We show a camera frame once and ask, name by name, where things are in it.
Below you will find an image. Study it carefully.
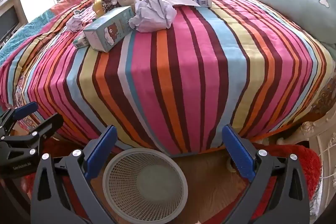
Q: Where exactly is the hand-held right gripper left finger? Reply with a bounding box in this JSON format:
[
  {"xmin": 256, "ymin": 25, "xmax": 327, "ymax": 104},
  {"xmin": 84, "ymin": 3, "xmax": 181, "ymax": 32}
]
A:
[{"xmin": 31, "ymin": 125, "xmax": 118, "ymax": 224}]

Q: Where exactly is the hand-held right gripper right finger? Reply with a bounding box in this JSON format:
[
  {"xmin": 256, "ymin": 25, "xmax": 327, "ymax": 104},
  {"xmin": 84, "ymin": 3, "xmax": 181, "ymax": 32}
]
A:
[{"xmin": 222, "ymin": 124, "xmax": 310, "ymax": 224}]

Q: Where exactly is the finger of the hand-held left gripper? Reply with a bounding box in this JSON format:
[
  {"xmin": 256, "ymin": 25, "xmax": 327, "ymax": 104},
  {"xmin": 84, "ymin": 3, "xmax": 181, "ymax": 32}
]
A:
[
  {"xmin": 0, "ymin": 113, "xmax": 64, "ymax": 159},
  {"xmin": 0, "ymin": 101, "xmax": 39, "ymax": 135}
]

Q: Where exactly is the grey mesh waste basket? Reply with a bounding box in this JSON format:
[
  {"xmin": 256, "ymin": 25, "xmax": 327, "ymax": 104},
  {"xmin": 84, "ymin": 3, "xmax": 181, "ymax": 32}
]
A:
[{"xmin": 102, "ymin": 148, "xmax": 189, "ymax": 224}]

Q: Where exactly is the white round bed foot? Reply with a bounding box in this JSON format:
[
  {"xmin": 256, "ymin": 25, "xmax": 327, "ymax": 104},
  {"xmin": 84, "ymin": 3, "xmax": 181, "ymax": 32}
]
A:
[{"xmin": 226, "ymin": 158, "xmax": 237, "ymax": 172}]

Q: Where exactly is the small white green box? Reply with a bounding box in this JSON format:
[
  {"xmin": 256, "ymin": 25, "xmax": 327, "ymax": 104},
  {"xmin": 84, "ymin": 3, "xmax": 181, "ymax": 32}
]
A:
[{"xmin": 73, "ymin": 35, "xmax": 91, "ymax": 49}]

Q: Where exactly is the black television screen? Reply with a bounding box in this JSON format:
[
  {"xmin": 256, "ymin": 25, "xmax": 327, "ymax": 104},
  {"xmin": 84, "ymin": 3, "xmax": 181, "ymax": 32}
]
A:
[{"xmin": 0, "ymin": 5, "xmax": 20, "ymax": 41}]

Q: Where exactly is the small crumpled white paper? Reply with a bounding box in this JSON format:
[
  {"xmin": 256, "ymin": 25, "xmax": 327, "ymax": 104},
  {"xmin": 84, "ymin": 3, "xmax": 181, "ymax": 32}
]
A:
[{"xmin": 66, "ymin": 12, "xmax": 85, "ymax": 31}]

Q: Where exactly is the gold floral bedsheet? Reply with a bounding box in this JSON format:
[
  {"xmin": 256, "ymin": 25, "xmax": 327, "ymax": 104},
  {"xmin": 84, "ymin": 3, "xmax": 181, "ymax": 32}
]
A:
[{"xmin": 302, "ymin": 77, "xmax": 336, "ymax": 122}]

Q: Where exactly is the striped colourful blanket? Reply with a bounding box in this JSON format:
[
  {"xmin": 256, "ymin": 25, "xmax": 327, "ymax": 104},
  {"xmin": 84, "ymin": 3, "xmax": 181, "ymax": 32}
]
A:
[{"xmin": 0, "ymin": 0, "xmax": 335, "ymax": 156}]

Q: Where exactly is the teal bear print carton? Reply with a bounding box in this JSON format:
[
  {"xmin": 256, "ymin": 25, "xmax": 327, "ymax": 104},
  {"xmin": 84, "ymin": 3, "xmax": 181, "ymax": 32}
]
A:
[{"xmin": 83, "ymin": 6, "xmax": 136, "ymax": 52}]

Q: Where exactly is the yellow leopard print plush toy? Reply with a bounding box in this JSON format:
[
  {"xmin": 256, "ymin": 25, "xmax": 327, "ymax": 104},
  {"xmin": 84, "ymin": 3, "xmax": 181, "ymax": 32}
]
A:
[{"xmin": 92, "ymin": 0, "xmax": 118, "ymax": 18}]

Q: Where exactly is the large crumpled white paper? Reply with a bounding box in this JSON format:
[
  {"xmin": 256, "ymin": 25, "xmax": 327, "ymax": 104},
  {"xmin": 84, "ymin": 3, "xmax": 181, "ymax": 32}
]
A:
[{"xmin": 129, "ymin": 0, "xmax": 177, "ymax": 33}]

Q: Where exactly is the ornate white bed frame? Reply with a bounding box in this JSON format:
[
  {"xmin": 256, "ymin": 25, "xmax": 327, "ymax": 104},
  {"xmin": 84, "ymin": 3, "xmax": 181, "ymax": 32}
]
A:
[{"xmin": 276, "ymin": 109, "xmax": 336, "ymax": 214}]

